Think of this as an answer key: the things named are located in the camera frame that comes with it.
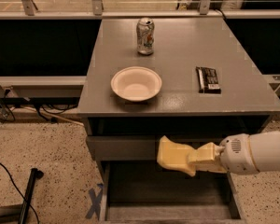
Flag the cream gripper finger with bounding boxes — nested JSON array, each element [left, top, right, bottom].
[[187, 142, 226, 174]]

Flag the yellow sponge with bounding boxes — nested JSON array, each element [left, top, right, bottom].
[[157, 136, 196, 176]]

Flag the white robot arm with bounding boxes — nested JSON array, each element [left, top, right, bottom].
[[187, 131, 280, 175]]

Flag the grey wooden drawer cabinet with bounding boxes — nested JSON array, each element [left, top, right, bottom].
[[77, 17, 280, 224]]

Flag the open grey middle drawer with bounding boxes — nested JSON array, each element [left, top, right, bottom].
[[99, 161, 246, 224]]

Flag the grey top drawer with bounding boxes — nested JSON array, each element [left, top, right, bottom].
[[85, 133, 263, 162]]

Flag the white paper bowl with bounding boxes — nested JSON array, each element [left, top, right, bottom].
[[110, 66, 162, 102]]

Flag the silver soda can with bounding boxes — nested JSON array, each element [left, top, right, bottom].
[[136, 17, 155, 55]]

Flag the black metal stand leg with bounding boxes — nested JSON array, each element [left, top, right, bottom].
[[0, 167, 45, 224]]

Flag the bundle of black cables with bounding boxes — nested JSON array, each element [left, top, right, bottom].
[[0, 89, 78, 124]]

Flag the black floor cable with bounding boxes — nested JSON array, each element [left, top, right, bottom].
[[0, 155, 41, 224]]

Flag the grey metal frame rail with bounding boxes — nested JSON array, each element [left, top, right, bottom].
[[0, 76, 86, 98]]

